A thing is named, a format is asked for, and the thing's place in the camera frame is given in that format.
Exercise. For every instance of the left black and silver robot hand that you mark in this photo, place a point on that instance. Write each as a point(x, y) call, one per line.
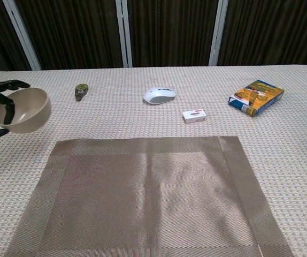
point(1, 85)

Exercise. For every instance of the beige plastic bowl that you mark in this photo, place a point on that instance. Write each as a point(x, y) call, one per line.
point(33, 112)

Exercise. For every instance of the brown woven placemat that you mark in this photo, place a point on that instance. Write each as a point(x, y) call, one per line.
point(142, 200)

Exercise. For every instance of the green correction tape dispenser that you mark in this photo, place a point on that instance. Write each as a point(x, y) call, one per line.
point(80, 92)

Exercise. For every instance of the dark pleated curtain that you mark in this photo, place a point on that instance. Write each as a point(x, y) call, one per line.
point(76, 32)

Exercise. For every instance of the beige woven tablecloth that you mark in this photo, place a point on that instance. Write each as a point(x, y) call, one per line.
point(116, 120)

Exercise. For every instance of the white and grey computer mouse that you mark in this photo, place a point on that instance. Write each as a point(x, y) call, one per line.
point(157, 96)

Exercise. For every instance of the small white cardboard box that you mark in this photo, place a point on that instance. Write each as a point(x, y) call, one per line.
point(194, 116)

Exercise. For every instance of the blue and yellow snack box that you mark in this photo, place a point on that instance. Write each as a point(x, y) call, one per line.
point(257, 97)

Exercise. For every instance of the white metal frame post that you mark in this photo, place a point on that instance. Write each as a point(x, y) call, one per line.
point(124, 34)
point(217, 32)
point(22, 34)

